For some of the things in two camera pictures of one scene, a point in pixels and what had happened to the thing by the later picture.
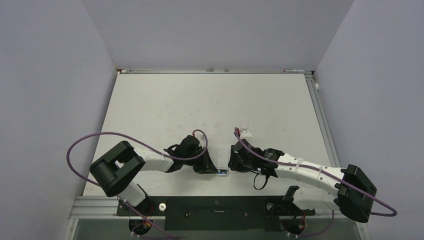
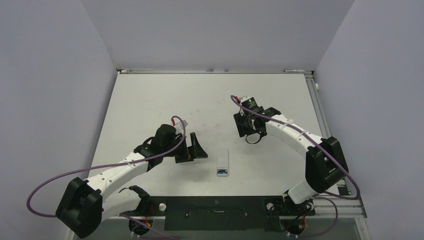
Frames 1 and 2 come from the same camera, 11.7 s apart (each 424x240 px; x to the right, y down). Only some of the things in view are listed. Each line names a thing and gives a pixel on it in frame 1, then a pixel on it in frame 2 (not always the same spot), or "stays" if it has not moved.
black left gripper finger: [208, 164] → [198, 151]
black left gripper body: [197, 163] → [184, 150]
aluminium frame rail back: [214, 71] stays
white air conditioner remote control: [222, 162] stays
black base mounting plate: [216, 213] stays
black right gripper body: [239, 164] → [244, 124]
